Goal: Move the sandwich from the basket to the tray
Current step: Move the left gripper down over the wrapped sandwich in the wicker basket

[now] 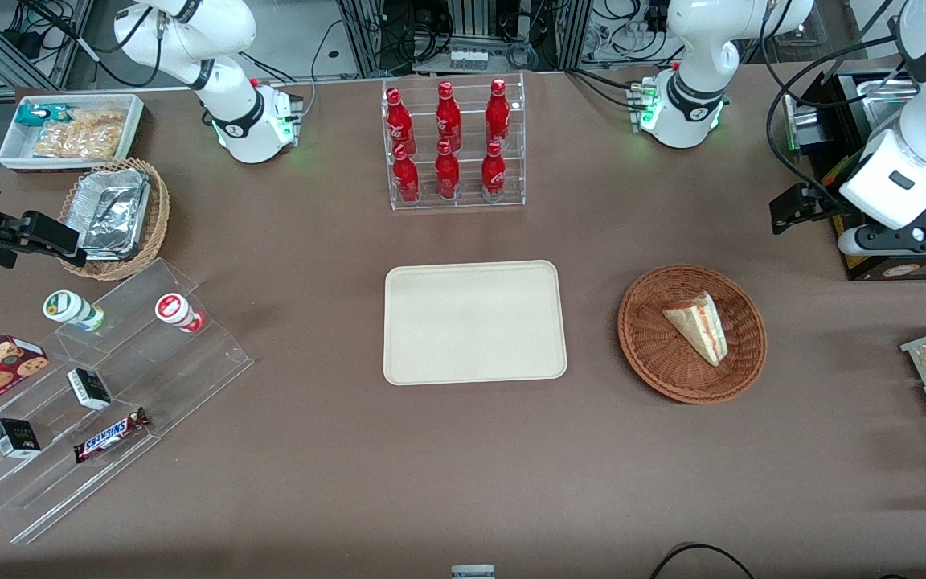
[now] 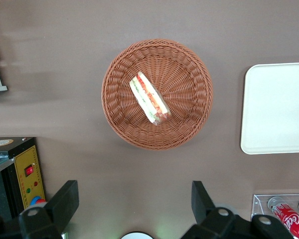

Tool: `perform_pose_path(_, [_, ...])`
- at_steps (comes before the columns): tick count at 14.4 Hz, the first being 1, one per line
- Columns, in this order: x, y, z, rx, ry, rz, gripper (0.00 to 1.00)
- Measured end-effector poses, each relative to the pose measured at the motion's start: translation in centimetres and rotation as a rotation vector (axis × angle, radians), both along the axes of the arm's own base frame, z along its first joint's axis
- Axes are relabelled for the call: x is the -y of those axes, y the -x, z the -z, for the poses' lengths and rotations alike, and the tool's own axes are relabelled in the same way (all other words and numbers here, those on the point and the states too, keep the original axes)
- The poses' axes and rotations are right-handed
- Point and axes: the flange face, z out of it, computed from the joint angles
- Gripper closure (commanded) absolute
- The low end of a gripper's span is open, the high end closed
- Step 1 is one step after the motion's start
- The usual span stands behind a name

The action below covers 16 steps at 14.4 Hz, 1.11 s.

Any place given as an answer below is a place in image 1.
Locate stacked aluminium foil trays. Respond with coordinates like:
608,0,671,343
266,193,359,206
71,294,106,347
76,167,152,261

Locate brown round wicker basket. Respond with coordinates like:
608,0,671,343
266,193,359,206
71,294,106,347
617,265,768,405

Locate teal snack packet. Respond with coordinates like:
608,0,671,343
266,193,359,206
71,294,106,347
14,102,72,129

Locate tan wicker basket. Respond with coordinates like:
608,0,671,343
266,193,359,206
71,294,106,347
59,158,172,282

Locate white rectangular snack bin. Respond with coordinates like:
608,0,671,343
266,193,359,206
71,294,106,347
0,93,145,172

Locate small black box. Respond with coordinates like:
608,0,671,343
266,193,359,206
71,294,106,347
67,368,113,412
0,417,42,460

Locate black looped cable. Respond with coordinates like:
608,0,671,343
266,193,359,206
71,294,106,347
649,543,756,579

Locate red lid cup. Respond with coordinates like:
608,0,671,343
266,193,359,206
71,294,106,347
154,293,206,334

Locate snickers chocolate bar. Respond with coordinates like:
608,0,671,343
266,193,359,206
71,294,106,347
72,407,151,464

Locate clear acrylic bottle rack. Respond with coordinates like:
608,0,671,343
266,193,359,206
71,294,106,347
380,72,527,212

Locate red cola bottle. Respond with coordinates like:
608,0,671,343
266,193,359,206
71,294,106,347
485,77,512,147
480,141,508,203
391,143,421,204
434,139,461,201
384,87,418,155
435,80,463,152

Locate cream plastic tray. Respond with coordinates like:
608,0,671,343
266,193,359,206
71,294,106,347
383,259,569,387

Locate black hot food display case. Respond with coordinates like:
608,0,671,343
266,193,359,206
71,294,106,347
783,68,926,281

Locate clear acrylic stepped shelf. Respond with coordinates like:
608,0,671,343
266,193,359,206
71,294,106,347
0,257,256,545

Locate green lid cup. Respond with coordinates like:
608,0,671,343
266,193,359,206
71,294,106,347
43,289,107,333

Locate triangular sandwich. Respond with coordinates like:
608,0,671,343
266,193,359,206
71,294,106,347
662,291,730,368

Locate beige snack bag pile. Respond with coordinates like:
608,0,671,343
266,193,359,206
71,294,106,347
32,108,128,160

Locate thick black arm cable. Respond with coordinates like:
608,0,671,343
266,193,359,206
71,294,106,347
765,32,914,211

